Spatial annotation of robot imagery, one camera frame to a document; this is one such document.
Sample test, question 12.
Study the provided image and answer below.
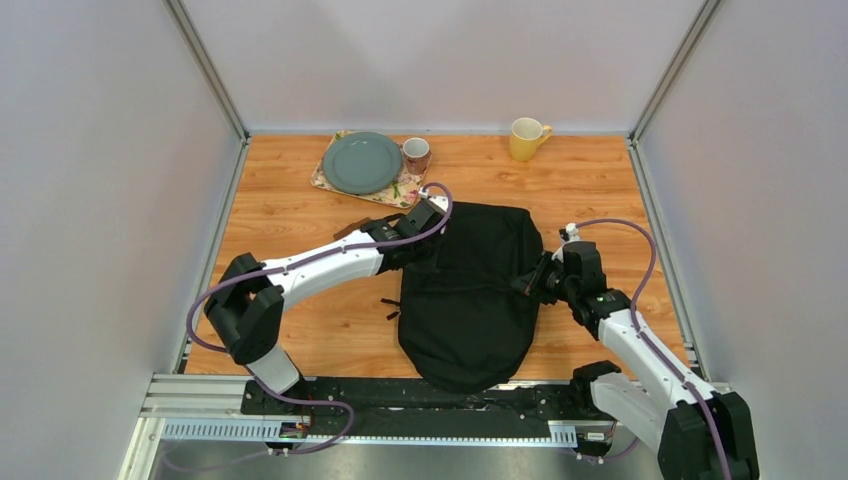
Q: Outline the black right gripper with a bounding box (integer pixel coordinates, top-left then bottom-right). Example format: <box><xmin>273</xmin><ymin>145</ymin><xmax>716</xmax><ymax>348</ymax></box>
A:
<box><xmin>510</xmin><ymin>251</ymin><xmax>577</xmax><ymax>306</ymax></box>

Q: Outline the brown leather wallet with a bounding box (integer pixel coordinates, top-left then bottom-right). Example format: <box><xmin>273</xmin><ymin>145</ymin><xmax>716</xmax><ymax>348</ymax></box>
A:
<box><xmin>333</xmin><ymin>217</ymin><xmax>373</xmax><ymax>241</ymax></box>

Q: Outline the black fabric student bag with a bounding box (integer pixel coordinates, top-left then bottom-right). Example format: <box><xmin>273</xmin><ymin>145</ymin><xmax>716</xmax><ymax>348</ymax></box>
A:
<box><xmin>397</xmin><ymin>202</ymin><xmax>543</xmax><ymax>394</ymax></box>

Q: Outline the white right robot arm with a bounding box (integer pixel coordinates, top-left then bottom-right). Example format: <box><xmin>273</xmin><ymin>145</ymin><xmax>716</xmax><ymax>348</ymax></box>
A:
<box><xmin>512</xmin><ymin>241</ymin><xmax>760</xmax><ymax>479</ymax></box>

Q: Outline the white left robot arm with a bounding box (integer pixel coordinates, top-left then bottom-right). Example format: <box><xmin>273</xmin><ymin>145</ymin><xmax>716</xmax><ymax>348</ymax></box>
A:
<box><xmin>196</xmin><ymin>194</ymin><xmax>452</xmax><ymax>415</ymax></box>

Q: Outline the floral serving tray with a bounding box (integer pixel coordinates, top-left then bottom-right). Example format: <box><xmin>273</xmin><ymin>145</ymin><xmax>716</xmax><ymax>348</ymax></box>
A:
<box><xmin>311</xmin><ymin>131</ymin><xmax>426</xmax><ymax>209</ymax></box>

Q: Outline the brown patterned mug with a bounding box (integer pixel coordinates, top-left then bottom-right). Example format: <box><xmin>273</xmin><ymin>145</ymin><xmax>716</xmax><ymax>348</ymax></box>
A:
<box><xmin>401</xmin><ymin>137</ymin><xmax>431</xmax><ymax>175</ymax></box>

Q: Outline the teal ceramic plate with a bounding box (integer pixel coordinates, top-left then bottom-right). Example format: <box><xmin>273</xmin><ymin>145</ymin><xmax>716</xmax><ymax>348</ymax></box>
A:
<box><xmin>321</xmin><ymin>132</ymin><xmax>403</xmax><ymax>195</ymax></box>

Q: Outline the yellow ceramic mug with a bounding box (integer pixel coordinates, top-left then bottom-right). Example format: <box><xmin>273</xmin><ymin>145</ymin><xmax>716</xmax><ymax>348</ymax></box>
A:
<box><xmin>509</xmin><ymin>117</ymin><xmax>553</xmax><ymax>162</ymax></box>

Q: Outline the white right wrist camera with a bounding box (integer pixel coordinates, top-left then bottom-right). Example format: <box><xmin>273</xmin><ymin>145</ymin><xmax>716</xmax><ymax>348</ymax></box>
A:
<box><xmin>559</xmin><ymin>223</ymin><xmax>581</xmax><ymax>245</ymax></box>

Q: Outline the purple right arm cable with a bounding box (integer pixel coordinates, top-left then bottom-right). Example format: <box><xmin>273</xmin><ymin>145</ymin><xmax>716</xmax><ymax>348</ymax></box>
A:
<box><xmin>572</xmin><ymin>217</ymin><xmax>733</xmax><ymax>480</ymax></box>

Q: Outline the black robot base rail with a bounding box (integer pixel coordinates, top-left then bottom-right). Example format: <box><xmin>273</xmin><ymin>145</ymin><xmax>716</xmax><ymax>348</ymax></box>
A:
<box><xmin>240</xmin><ymin>377</ymin><xmax>617</xmax><ymax>442</ymax></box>

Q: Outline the aluminium frame post left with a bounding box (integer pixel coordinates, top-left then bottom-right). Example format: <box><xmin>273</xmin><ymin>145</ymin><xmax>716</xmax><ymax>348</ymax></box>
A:
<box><xmin>163</xmin><ymin>0</ymin><xmax>250</xmax><ymax>145</ymax></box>

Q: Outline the aluminium frame post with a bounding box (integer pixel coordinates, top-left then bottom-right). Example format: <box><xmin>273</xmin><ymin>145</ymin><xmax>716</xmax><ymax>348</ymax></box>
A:
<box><xmin>163</xmin><ymin>0</ymin><xmax>250</xmax><ymax>145</ymax></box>
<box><xmin>628</xmin><ymin>0</ymin><xmax>724</xmax><ymax>145</ymax></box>

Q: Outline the aluminium frame post right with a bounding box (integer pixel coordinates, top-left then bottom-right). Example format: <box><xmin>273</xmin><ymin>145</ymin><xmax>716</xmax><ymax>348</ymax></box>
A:
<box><xmin>628</xmin><ymin>0</ymin><xmax>724</xmax><ymax>145</ymax></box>

